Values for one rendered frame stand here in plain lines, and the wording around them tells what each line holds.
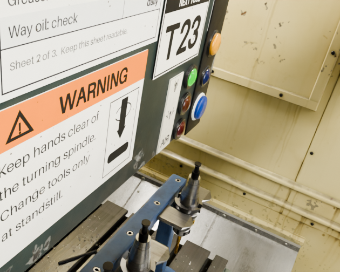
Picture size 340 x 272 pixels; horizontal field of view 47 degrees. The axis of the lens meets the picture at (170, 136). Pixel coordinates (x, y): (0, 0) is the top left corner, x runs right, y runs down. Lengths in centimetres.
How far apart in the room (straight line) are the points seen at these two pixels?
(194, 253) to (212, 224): 24
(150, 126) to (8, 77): 20
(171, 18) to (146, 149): 13
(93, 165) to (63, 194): 3
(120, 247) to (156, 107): 43
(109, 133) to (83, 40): 9
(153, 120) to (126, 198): 115
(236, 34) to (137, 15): 92
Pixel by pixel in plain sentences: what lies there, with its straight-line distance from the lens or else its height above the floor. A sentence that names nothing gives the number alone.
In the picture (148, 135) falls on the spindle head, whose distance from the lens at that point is 38.
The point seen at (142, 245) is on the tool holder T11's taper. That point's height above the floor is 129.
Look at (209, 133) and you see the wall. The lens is 133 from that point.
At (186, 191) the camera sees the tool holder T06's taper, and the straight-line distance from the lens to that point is 86.
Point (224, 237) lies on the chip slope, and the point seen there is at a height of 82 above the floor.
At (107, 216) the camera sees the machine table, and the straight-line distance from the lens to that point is 129.
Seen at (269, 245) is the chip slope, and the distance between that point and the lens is 145.
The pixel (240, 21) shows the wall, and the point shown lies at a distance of 119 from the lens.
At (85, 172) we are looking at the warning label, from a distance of 30.
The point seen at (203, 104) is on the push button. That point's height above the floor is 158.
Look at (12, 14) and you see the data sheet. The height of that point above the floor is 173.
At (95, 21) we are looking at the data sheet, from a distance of 24.
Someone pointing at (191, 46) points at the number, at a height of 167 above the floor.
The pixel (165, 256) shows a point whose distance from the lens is 77.
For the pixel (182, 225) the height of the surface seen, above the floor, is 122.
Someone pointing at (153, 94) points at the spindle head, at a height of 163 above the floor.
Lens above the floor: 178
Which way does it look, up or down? 30 degrees down
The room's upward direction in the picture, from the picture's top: 12 degrees clockwise
